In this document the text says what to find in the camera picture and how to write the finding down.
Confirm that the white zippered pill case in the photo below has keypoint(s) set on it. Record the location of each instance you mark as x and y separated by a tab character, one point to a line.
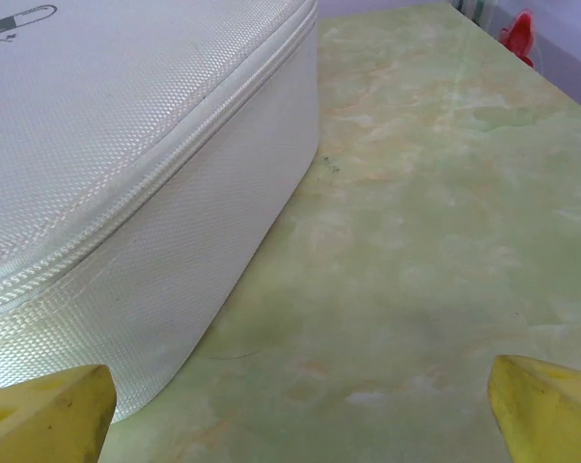
126	144

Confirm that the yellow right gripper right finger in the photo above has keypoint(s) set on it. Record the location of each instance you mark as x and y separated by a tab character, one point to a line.
546	415

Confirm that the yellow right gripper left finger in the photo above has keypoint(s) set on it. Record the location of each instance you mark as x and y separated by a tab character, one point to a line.
44	424

